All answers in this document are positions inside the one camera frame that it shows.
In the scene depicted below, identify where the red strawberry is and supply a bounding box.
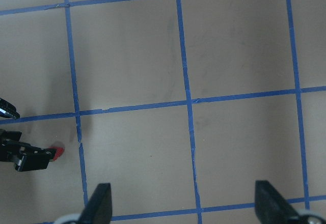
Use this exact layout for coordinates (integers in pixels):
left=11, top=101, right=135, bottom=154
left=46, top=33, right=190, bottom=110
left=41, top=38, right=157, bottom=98
left=50, top=146, right=65, bottom=162

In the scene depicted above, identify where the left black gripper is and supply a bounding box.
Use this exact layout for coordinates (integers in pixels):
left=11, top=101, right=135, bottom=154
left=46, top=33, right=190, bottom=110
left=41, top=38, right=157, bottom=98
left=1, top=129, right=57, bottom=172

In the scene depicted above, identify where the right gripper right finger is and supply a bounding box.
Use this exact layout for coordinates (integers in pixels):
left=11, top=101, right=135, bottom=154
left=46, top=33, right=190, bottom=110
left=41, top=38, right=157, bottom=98
left=255, top=180, right=326, bottom=224

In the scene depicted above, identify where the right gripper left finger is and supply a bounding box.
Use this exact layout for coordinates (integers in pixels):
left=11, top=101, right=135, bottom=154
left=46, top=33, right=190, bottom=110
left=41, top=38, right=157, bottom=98
left=55, top=183, right=113, bottom=224

